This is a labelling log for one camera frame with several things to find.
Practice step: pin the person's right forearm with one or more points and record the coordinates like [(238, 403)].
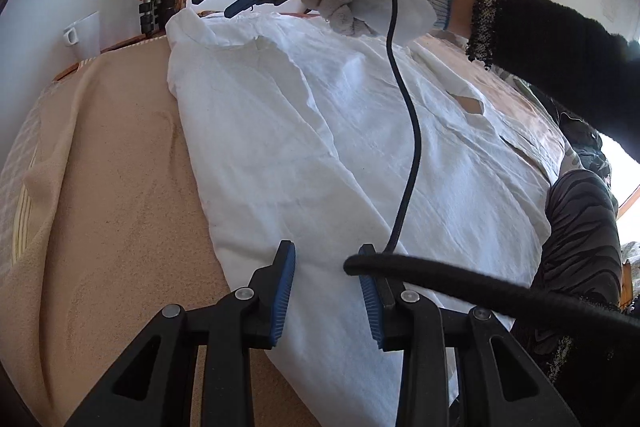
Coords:
[(550, 47)]

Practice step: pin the beige blanket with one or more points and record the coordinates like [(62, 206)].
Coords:
[(125, 207)]

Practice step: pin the white shirt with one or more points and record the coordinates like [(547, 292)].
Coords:
[(300, 147)]

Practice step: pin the person's dark striped clothing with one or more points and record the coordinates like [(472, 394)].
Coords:
[(580, 232)]

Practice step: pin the white mug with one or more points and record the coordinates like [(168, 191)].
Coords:
[(85, 37)]

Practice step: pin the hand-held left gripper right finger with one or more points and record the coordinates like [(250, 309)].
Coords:
[(372, 312)]

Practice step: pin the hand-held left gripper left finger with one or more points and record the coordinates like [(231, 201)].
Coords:
[(280, 292)]

